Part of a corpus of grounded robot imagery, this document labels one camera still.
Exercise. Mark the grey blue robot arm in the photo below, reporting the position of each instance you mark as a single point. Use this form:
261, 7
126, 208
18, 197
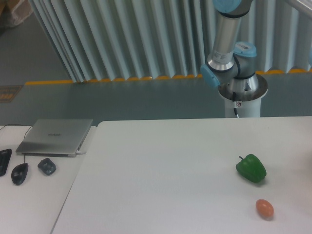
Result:
231, 48

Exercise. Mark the green bell pepper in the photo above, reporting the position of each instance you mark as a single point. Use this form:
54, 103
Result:
251, 168

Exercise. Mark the corrugated metal partition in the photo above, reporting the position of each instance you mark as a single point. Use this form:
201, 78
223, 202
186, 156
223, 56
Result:
110, 39

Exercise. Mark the silver closed laptop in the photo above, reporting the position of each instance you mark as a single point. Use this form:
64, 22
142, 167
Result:
55, 137

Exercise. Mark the dark grey small controller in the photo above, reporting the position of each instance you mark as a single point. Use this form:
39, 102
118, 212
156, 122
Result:
47, 166

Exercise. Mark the brown egg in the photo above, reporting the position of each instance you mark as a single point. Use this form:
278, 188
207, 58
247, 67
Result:
264, 208

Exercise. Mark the black computer mouse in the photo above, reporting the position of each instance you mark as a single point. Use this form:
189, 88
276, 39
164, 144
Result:
19, 173

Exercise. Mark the black keyboard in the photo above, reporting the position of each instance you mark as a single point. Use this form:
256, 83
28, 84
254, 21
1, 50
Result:
5, 156

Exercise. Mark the cardboard box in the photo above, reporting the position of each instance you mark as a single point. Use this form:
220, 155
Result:
14, 12

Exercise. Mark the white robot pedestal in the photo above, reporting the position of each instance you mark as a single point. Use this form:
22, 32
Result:
242, 106

